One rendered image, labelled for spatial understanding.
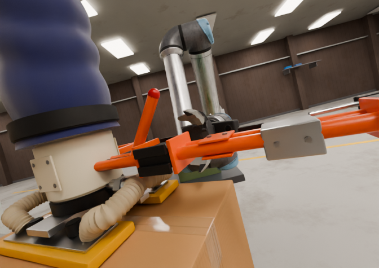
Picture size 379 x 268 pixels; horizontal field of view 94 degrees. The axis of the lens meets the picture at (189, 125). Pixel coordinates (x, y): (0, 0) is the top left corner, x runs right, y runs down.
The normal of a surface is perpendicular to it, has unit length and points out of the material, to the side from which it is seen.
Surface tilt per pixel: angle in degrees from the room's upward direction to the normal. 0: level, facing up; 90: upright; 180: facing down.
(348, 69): 90
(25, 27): 70
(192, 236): 0
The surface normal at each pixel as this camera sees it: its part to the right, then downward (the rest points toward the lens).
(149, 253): -0.25, -0.97
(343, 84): 0.00, 0.05
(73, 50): 0.86, 0.10
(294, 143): -0.40, 0.15
